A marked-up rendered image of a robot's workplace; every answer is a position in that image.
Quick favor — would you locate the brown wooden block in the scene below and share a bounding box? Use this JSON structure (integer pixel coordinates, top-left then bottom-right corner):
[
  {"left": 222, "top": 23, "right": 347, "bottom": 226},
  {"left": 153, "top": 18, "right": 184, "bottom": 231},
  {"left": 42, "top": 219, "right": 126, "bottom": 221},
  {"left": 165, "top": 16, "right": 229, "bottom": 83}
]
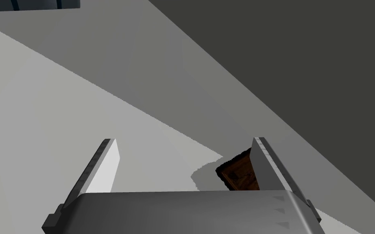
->
[{"left": 215, "top": 147, "right": 260, "bottom": 191}]

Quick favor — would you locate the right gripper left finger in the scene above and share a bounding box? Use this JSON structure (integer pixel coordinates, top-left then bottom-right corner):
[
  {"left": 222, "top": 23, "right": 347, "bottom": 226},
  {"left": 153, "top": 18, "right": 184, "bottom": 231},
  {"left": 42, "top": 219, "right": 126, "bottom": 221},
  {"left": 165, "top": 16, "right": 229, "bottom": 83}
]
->
[{"left": 62, "top": 138, "right": 120, "bottom": 209}]

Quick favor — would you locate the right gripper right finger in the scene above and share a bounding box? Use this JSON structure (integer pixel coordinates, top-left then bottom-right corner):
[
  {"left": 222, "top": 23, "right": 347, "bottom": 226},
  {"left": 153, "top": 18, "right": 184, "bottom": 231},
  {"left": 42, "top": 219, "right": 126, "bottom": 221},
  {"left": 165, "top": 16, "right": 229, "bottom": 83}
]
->
[{"left": 250, "top": 136, "right": 312, "bottom": 207}]

